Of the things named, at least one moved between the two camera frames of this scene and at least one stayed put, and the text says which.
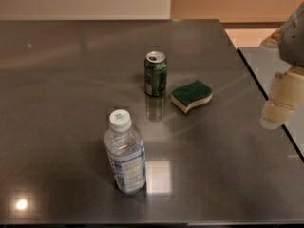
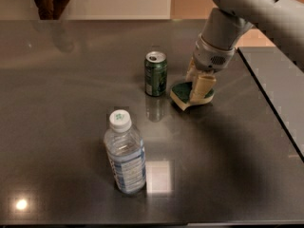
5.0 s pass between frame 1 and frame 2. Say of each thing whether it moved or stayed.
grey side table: stayed
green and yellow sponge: stayed
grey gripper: moved
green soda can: stayed
